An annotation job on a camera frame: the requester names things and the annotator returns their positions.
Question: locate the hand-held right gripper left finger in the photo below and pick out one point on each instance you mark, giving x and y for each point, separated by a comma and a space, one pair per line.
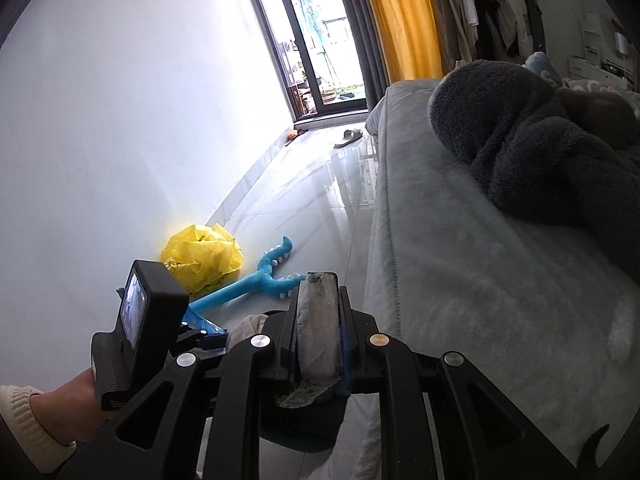
240, 385

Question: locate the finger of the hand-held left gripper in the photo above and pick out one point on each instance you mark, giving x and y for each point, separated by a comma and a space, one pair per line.
200, 342

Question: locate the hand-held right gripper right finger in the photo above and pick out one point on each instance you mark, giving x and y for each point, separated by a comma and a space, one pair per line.
390, 385

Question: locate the person's left forearm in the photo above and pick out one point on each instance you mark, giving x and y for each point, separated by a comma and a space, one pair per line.
60, 405

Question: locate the blue cardboard box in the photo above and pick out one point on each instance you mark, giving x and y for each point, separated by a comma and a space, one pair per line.
202, 321

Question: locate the blue plush toy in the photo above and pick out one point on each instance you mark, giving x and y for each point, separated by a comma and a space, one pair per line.
250, 285

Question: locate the yellow plastic bag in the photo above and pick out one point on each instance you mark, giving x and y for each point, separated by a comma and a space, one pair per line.
205, 255

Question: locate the grey bed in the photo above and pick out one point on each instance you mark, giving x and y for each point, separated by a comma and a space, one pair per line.
475, 285

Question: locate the grey slipper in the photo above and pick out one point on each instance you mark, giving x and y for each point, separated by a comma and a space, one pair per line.
348, 137

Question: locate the dark grey fleece blanket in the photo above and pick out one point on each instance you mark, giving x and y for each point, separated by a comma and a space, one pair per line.
530, 150

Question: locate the black framed glass door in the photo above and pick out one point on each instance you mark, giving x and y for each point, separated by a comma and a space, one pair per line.
310, 50

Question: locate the grey curtain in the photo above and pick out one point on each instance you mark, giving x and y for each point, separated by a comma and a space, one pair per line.
365, 45

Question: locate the brown pillow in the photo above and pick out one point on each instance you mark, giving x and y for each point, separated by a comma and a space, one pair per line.
600, 115

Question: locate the blue patterned pillow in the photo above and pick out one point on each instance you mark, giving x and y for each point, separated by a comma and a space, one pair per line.
542, 65

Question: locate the yellow curtain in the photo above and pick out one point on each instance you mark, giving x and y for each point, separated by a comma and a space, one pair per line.
400, 15

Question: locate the white vanity table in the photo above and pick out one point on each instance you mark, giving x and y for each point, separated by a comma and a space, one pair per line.
587, 67

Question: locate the clothes on rack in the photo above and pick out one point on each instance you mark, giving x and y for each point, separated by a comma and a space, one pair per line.
490, 5

